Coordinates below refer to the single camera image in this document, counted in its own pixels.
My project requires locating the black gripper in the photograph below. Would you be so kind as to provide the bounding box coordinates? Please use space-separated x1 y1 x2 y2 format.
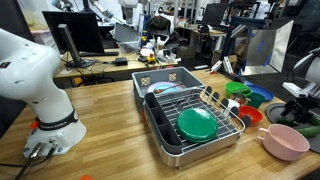
280 95 320 125

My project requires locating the small green cucumber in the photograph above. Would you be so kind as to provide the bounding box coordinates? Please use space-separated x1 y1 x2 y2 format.
276 117 297 127

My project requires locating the grey round tray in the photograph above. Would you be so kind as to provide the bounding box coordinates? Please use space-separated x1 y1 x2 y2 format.
265 102 320 154

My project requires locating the small red bowl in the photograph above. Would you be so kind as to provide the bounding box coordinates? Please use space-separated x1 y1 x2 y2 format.
238 105 264 127

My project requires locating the light green bowl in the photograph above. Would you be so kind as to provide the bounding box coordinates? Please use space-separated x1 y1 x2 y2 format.
225 81 253 99

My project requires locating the long green cucumber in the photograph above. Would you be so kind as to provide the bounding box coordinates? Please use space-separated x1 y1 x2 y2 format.
294 125 320 138

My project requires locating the blue plate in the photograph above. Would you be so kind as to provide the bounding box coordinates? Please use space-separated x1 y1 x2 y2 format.
244 84 275 102

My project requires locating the shiny metal cup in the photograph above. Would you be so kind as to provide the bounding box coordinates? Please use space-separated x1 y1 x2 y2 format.
230 92 249 107

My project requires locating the green plate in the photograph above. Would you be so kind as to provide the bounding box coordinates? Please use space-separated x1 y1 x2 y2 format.
176 107 219 144

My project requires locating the black background monitor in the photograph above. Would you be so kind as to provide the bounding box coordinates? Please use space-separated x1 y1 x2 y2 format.
201 2 229 28

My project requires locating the red utensil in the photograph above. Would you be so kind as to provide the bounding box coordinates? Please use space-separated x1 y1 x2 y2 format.
153 83 184 94

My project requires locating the lavender plate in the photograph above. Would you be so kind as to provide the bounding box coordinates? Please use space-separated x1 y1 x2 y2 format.
146 81 184 95

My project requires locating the grey plastic tub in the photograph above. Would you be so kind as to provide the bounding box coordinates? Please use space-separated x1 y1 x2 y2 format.
131 66 206 111

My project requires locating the yellow toy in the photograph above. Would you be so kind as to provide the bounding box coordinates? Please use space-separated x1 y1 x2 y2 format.
145 53 158 65

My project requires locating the black backpack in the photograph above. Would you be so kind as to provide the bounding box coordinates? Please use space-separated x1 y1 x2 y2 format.
146 14 172 34

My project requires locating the clear plastic bin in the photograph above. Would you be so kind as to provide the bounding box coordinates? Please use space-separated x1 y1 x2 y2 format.
118 39 141 54

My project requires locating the black power adapter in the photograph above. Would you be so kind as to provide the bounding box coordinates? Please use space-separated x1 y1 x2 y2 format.
114 57 129 66

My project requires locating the wooden desk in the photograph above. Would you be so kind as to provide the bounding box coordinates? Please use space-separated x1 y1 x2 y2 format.
53 48 183 81

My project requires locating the black keyboard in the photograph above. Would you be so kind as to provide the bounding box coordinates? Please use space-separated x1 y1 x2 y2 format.
78 50 120 58

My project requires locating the black computer monitor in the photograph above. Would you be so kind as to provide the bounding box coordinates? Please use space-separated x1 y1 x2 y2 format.
42 10 106 54

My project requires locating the grey monitor stand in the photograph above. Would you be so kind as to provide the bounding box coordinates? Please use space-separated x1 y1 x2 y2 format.
57 23 88 68

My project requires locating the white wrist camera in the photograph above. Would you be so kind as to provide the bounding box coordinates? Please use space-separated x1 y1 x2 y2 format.
282 81 309 98

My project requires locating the pink bowl with handle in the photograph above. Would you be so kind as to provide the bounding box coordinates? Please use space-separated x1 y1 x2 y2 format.
256 123 311 162

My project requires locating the grey wire dish rack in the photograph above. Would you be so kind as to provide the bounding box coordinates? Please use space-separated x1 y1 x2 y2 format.
143 85 253 168

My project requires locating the black cable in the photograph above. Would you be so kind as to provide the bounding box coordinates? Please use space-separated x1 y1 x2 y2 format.
14 143 44 180
0 143 57 168

